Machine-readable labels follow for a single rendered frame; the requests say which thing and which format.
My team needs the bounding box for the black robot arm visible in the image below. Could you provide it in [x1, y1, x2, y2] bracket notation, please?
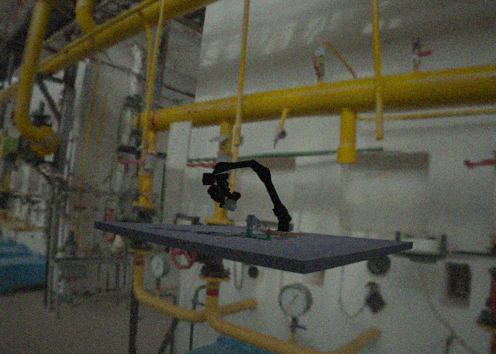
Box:
[202, 160, 291, 232]

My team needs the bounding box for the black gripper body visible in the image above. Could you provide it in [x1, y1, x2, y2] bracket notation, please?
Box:
[207, 180, 241, 201]

